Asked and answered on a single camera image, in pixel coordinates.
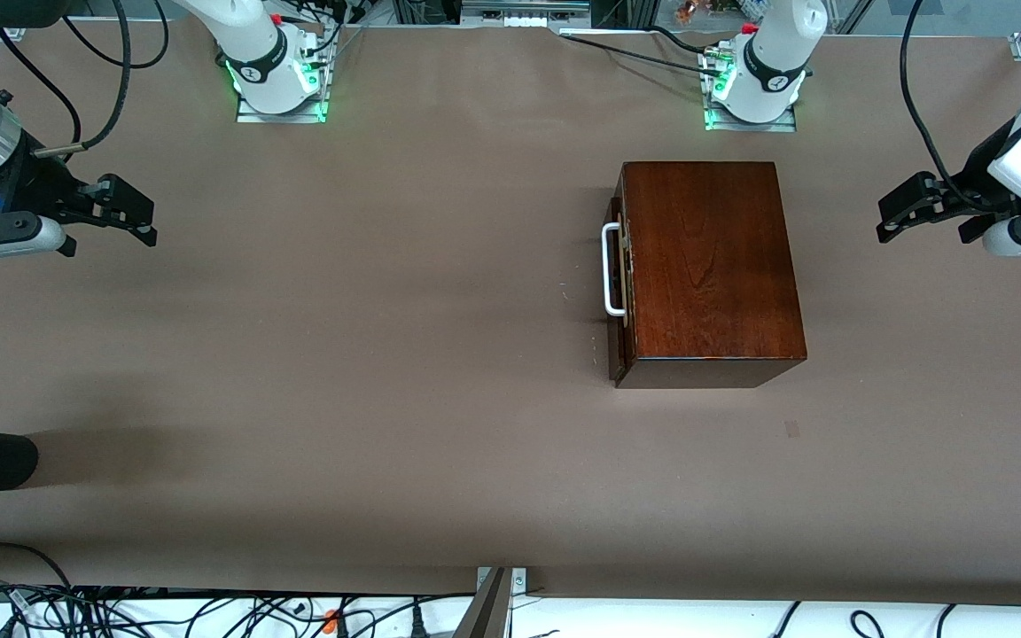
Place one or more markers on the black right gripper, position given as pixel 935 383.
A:
pixel 35 183

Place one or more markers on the silver aluminium rail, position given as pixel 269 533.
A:
pixel 564 7

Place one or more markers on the dark brown wooden cabinet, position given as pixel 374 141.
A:
pixel 705 266

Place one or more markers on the silver metal bracket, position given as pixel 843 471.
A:
pixel 519 580

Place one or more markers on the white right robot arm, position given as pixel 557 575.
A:
pixel 253 44

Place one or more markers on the dark grey metal post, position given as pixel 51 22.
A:
pixel 488 611

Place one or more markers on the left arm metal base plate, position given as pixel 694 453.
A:
pixel 785 126

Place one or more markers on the orange connector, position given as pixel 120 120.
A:
pixel 331 620

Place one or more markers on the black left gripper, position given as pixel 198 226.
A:
pixel 974 180

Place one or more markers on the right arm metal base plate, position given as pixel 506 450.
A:
pixel 280 118

